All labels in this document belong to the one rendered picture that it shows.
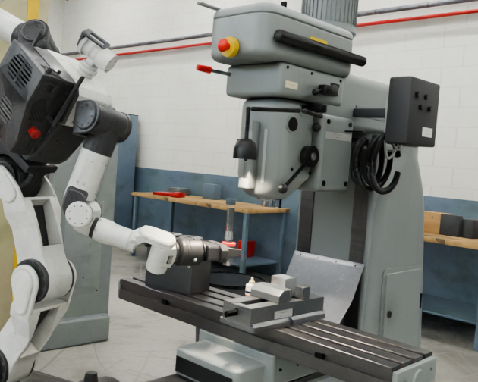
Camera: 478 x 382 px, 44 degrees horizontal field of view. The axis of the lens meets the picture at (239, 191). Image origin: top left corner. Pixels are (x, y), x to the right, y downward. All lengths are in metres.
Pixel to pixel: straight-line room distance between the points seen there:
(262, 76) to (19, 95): 0.72
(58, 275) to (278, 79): 0.93
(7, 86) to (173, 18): 7.45
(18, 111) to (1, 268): 1.63
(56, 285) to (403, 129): 1.20
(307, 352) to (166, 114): 7.51
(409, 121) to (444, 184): 4.34
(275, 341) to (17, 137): 0.98
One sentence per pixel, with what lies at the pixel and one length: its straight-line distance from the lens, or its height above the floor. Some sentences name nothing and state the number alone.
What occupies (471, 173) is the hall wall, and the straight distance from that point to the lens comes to 6.14.
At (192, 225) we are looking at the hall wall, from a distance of 8.51.
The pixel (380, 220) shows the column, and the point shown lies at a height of 1.25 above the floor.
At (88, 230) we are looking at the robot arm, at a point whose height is 1.19.
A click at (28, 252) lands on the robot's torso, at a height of 1.08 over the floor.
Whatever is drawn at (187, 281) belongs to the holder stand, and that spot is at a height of 0.97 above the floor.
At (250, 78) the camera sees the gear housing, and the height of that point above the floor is 1.68.
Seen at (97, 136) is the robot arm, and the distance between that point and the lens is 1.77.
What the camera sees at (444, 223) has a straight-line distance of 5.68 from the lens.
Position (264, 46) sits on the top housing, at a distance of 1.76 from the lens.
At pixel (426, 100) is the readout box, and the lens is 2.02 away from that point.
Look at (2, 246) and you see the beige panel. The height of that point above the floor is 0.89.
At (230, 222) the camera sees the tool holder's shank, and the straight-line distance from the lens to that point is 1.88.
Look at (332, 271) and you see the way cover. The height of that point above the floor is 1.04.
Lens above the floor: 1.43
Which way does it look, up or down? 3 degrees down
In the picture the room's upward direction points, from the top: 4 degrees clockwise
